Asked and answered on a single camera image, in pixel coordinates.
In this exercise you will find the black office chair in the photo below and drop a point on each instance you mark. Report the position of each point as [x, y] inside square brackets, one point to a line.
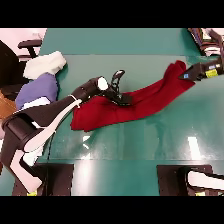
[10, 66]

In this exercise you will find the heap of clothes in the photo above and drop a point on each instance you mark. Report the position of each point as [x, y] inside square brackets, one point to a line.
[206, 41]

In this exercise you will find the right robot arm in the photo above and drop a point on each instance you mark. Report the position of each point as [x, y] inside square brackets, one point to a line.
[213, 70]

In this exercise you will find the brown garment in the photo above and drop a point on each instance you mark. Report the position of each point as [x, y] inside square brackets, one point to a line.
[6, 106]

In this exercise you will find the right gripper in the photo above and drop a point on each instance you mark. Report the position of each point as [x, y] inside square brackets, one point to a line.
[196, 72]

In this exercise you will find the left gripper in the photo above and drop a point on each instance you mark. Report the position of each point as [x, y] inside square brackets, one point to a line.
[120, 98]

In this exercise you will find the purple garment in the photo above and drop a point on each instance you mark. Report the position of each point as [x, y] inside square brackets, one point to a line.
[38, 88]

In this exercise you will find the white garment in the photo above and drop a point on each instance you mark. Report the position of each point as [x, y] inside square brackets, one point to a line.
[45, 65]

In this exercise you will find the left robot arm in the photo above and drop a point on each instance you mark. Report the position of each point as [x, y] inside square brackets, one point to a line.
[36, 116]

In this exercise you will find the red garment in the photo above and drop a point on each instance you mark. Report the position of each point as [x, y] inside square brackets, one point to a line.
[146, 98]

